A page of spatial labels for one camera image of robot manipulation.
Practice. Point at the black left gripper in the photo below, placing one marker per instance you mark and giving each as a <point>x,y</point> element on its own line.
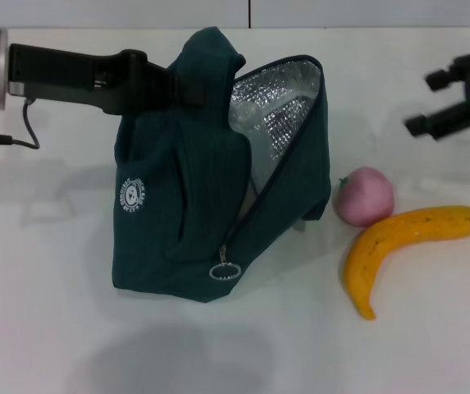
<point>74,78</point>

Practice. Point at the dark teal insulated bag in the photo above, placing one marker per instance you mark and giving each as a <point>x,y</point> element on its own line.
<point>202,213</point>

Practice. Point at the pink toy peach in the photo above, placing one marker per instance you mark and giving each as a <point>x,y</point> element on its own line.
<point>366,197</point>

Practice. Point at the yellow banana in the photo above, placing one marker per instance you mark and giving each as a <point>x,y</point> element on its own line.
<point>402,230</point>

